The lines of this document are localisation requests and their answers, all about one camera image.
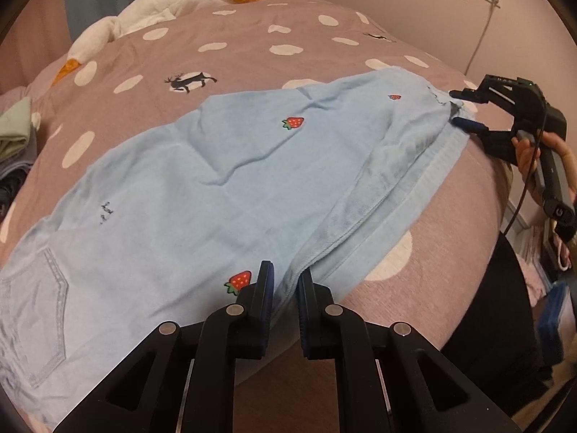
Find pink polka dot blanket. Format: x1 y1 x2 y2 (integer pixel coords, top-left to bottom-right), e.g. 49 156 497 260
0 0 515 433

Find light blue strawberry pants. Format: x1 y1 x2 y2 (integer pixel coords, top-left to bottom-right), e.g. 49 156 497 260
0 67 467 404

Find blue plastic object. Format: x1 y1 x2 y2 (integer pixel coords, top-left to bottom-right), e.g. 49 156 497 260
536 280 569 362

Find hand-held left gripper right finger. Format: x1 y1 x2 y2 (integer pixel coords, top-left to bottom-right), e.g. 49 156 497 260
295 271 524 433

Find white goose plush toy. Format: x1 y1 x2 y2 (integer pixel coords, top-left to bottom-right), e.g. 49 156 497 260
52 0 267 86

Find pink curtain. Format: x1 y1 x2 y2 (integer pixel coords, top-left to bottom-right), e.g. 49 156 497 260
0 0 73 88

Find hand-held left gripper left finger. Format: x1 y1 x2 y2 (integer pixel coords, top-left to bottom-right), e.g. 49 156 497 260
53 260 276 433

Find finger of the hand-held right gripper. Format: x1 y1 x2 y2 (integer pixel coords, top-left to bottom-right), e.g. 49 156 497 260
452 117 519 162
449 87 517 115

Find folded dark jeans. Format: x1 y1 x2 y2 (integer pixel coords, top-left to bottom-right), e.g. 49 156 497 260
0 170 28 218

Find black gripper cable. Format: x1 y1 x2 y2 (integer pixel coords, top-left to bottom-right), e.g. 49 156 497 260
501 113 548 237

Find person's black clothing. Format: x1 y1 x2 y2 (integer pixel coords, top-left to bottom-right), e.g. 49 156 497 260
439 230 556 416

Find person's right hand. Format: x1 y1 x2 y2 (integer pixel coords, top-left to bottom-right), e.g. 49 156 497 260
511 131 577 204

